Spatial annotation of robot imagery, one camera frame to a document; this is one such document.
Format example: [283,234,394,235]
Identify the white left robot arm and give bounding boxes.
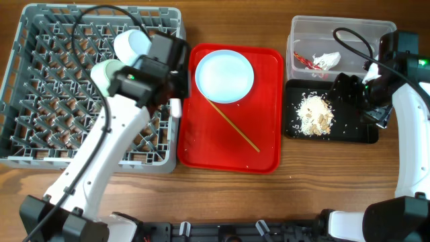
[19,32,191,241]

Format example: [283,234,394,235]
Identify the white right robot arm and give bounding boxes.
[325,28,429,241]

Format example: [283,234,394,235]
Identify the wooden chopstick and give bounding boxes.
[205,97,260,153]

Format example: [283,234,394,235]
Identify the black plastic tray bin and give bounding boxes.
[283,79,379,144]

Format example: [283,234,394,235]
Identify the red snack wrapper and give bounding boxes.
[294,52,327,80]

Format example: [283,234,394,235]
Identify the rice and nut scraps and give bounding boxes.
[293,91,335,136]

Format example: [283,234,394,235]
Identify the pale green saucer bowl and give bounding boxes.
[90,59,125,97]

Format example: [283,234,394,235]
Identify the light blue bowl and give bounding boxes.
[114,30,151,66]

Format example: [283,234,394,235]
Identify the white tissue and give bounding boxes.
[312,52,341,71]

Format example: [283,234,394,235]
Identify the red plastic tray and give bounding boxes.
[177,43,284,174]

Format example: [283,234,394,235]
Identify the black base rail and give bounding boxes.
[117,213,334,242]

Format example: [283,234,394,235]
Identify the clear plastic bin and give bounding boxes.
[286,15,403,83]

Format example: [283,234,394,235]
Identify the white round plate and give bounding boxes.
[194,50,255,104]

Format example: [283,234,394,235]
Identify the grey dishwasher rack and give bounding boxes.
[1,3,186,170]

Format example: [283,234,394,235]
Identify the white plastic fork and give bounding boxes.
[170,98,182,118]

